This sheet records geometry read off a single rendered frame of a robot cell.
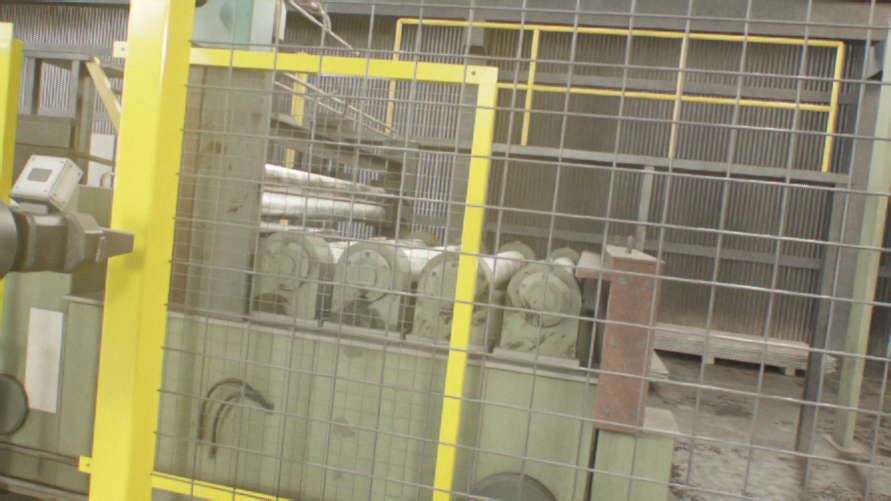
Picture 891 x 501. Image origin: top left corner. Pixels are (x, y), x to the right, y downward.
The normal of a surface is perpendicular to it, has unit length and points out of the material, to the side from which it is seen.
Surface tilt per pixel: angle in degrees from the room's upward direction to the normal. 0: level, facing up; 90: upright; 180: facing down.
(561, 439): 90
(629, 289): 90
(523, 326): 90
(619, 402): 90
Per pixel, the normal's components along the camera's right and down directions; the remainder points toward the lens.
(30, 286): -0.22, 0.03
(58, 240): 0.97, 0.12
